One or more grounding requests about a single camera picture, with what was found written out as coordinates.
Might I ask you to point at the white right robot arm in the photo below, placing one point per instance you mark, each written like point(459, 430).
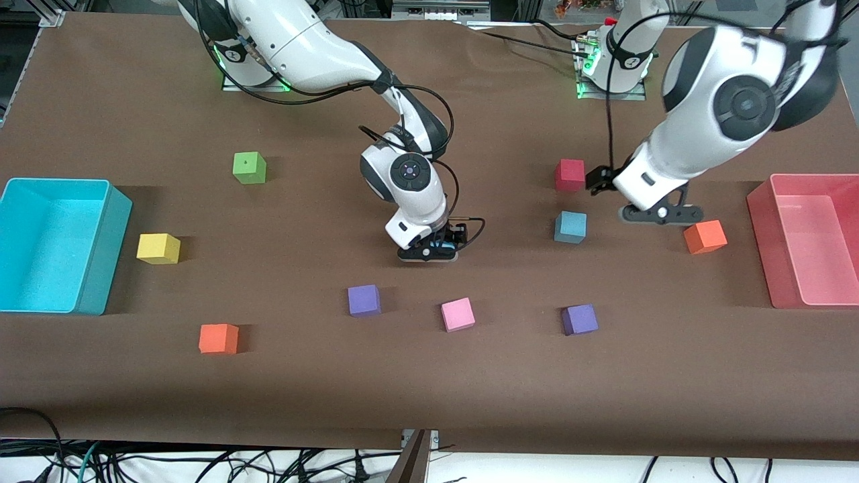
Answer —
point(295, 40)

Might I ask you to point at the aluminium corner bracket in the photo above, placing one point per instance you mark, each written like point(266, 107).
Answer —
point(52, 18)

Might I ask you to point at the pink plastic bin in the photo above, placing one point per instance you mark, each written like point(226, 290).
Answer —
point(805, 235)

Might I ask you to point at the green foam block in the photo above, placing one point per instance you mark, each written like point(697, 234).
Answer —
point(248, 168)

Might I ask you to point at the pink foam block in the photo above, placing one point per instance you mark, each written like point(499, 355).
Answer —
point(458, 314)

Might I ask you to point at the red foam block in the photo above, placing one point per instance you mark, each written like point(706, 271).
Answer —
point(570, 174)

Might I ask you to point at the dark slanted post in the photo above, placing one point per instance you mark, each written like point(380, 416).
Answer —
point(413, 466)

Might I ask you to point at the small metal bracket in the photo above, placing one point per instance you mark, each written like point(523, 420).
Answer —
point(435, 439)

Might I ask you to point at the yellow foam block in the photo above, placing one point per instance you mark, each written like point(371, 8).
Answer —
point(158, 248)

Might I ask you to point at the grey power strip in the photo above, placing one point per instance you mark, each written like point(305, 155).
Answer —
point(439, 10)

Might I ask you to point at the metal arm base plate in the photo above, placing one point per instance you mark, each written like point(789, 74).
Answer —
point(634, 96)
point(231, 85)

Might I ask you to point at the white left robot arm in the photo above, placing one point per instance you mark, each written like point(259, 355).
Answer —
point(704, 100)

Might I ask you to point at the purple foam block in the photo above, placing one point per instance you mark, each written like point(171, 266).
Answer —
point(580, 320)
point(364, 300)

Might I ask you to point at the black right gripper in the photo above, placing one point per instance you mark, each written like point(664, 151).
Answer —
point(457, 235)

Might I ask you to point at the brown table cover sheet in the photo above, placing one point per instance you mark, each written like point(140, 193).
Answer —
point(429, 389)

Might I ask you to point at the cyan plastic bin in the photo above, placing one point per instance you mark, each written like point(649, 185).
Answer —
point(47, 248)

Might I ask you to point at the orange foam block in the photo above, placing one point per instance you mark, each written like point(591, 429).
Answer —
point(704, 237)
point(218, 339)

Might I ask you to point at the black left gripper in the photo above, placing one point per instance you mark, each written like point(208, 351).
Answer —
point(599, 180)

